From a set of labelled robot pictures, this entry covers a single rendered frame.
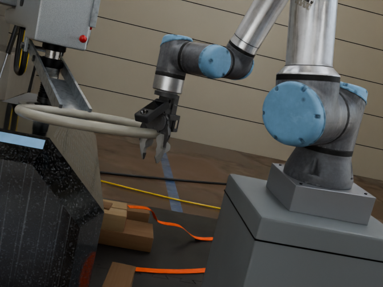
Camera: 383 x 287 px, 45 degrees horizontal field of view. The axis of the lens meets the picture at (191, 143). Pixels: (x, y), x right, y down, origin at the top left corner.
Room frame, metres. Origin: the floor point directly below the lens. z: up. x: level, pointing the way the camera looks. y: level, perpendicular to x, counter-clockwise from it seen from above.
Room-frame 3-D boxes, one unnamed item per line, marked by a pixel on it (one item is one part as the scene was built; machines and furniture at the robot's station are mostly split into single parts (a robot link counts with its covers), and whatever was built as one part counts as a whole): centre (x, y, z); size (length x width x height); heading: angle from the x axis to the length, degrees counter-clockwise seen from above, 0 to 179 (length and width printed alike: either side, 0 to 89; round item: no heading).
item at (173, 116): (1.40, 0.10, 1.00); 0.09 x 0.08 x 0.12; 153
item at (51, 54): (2.03, 0.68, 1.12); 0.12 x 0.09 x 0.30; 33
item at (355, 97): (1.26, -0.35, 1.11); 0.17 x 0.15 x 0.18; 143
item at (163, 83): (1.40, 0.11, 1.08); 0.10 x 0.09 x 0.05; 63
